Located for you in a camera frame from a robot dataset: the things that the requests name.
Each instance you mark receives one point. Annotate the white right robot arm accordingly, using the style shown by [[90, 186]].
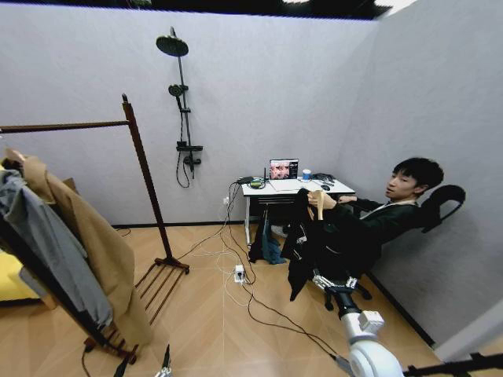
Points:
[[369, 353]]

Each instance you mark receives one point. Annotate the crumpled black garment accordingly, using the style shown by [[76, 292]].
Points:
[[257, 243]]

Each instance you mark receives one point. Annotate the crumpled teal garment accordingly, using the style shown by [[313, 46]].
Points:
[[275, 251]]

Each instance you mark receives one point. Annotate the black office chair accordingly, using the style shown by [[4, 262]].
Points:
[[442, 206]]

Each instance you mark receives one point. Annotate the dark brown wooden clothes rack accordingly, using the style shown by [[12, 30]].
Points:
[[148, 178]]

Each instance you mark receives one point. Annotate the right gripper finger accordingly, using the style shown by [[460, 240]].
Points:
[[323, 282], [349, 282]]

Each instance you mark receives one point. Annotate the white power strip cube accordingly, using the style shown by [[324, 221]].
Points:
[[239, 273]]

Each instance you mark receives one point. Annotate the open laptop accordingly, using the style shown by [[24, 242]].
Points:
[[283, 169]]

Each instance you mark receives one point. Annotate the black metal bar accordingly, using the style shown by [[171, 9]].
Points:
[[456, 365]]

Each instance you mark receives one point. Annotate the black shower set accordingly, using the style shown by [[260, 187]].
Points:
[[181, 98]]

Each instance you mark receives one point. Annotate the white desk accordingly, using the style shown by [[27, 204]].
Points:
[[275, 190]]

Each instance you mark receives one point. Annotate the tan wooden clothes hanger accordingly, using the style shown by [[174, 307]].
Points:
[[320, 208]]

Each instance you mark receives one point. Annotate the grey garment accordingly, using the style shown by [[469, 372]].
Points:
[[51, 243]]

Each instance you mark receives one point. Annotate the black router with antenna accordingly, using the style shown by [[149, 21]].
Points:
[[247, 180]]

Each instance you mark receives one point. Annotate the tan coat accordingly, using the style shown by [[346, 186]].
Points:
[[100, 243]]

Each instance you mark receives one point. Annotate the person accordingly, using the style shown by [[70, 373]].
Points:
[[393, 220]]

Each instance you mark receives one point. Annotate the white and blue cup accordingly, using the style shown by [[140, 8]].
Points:
[[306, 175]]

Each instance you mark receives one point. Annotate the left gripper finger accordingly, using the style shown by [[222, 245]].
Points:
[[167, 357], [121, 369]]

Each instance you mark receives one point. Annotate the brown cardboard box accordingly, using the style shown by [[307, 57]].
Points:
[[71, 185]]

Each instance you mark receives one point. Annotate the black garment with white print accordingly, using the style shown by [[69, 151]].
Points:
[[302, 243]]

